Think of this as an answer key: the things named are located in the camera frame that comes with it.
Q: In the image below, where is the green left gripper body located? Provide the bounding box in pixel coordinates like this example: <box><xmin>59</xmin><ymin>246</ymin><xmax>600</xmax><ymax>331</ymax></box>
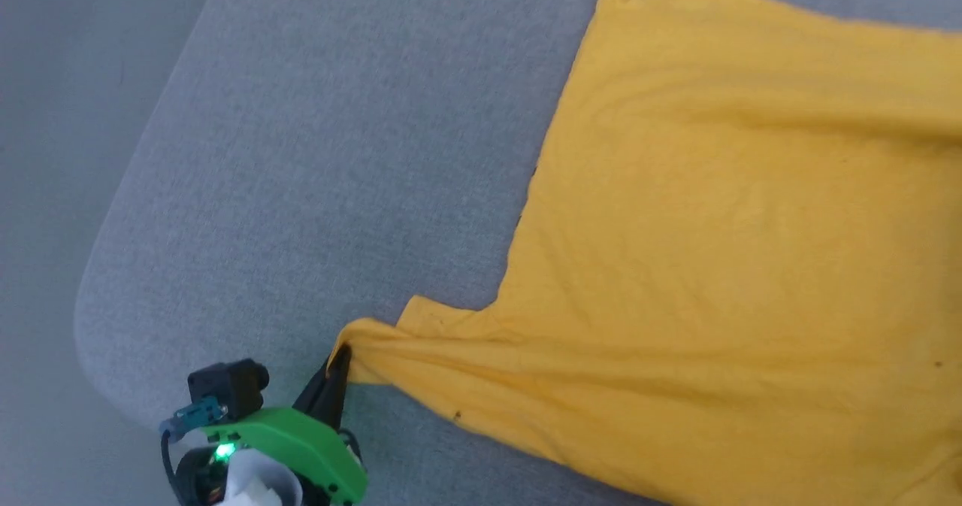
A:
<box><xmin>174</xmin><ymin>407</ymin><xmax>370</xmax><ymax>506</ymax></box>

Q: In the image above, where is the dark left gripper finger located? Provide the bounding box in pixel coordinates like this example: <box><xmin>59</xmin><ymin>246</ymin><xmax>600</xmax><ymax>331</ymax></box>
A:
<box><xmin>323</xmin><ymin>344</ymin><xmax>352</xmax><ymax>429</ymax></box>
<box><xmin>292</xmin><ymin>349</ymin><xmax>340</xmax><ymax>418</ymax></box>

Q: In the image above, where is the yellow t-shirt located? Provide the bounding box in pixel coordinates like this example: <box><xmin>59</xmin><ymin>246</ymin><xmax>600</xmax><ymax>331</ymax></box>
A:
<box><xmin>328</xmin><ymin>0</ymin><xmax>962</xmax><ymax>506</ymax></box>

